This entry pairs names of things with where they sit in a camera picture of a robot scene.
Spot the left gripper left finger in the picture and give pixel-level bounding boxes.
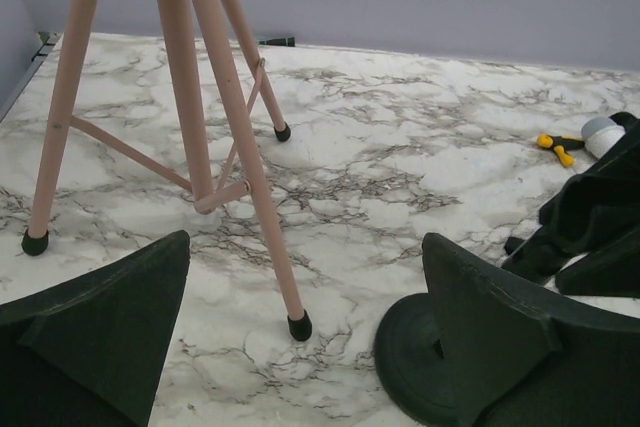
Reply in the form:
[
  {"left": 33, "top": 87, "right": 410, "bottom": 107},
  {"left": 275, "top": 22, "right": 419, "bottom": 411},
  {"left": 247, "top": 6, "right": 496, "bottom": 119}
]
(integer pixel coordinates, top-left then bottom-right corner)
[{"left": 1, "top": 230, "right": 190, "bottom": 426}]

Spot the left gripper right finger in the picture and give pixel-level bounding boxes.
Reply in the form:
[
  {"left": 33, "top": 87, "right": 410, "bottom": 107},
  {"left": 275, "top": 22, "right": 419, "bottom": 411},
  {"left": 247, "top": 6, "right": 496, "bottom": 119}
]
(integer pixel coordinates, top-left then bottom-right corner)
[{"left": 422, "top": 233, "right": 639, "bottom": 426}]

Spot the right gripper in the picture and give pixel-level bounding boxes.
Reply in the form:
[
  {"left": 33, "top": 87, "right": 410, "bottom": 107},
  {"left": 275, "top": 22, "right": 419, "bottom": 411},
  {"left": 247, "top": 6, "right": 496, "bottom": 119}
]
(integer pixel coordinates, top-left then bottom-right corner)
[{"left": 502, "top": 111, "right": 639, "bottom": 297}]

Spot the black stand of white microphone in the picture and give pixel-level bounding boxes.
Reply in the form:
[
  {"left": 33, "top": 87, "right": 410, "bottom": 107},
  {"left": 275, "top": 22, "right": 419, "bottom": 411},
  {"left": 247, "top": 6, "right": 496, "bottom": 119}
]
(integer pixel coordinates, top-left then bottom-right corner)
[{"left": 373, "top": 294, "right": 476, "bottom": 427}]

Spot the white microphone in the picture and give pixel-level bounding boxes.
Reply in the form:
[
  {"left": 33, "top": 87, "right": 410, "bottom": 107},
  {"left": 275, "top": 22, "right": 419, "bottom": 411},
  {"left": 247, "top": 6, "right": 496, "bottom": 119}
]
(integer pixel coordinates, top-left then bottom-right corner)
[{"left": 581, "top": 117, "right": 625, "bottom": 159}]

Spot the pink music stand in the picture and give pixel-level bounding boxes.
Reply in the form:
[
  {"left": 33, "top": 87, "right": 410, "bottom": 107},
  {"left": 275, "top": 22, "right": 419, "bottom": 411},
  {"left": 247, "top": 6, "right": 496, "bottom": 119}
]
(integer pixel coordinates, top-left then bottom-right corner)
[{"left": 21, "top": 0, "right": 312, "bottom": 342}]

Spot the yellow black T-handle hex key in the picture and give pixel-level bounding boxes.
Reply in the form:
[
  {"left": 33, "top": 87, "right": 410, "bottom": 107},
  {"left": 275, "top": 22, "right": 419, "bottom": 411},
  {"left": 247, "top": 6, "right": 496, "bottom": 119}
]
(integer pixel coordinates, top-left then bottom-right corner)
[{"left": 536, "top": 134, "right": 585, "bottom": 168}]

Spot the green black object at wall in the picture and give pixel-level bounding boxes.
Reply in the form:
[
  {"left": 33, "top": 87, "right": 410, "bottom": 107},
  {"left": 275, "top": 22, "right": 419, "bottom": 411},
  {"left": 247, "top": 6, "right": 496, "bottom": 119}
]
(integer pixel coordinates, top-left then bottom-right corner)
[{"left": 257, "top": 37, "right": 296, "bottom": 47}]

